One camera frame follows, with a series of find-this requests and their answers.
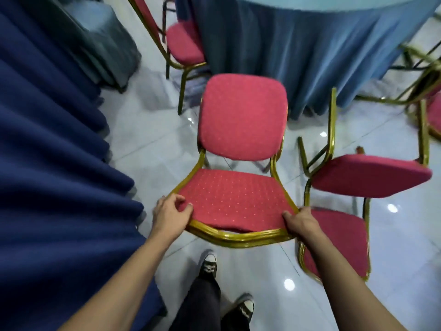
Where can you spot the person's left hand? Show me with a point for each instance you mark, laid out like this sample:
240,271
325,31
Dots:
169,217

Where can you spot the black white canvas sneaker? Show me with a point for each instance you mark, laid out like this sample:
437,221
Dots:
208,267
246,308

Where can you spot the black trousers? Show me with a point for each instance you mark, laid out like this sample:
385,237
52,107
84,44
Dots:
200,306

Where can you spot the blue round table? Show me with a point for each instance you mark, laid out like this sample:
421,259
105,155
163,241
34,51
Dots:
327,0

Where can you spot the grey fabric covered chair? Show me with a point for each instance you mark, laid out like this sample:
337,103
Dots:
103,41

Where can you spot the person's right forearm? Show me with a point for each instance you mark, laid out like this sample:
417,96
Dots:
344,289

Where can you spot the person's left forearm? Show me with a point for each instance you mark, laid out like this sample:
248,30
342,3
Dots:
120,293

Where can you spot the person's right hand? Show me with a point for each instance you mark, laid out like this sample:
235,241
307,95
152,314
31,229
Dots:
303,225

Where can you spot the dark blue curtain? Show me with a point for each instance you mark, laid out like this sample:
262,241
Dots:
51,168

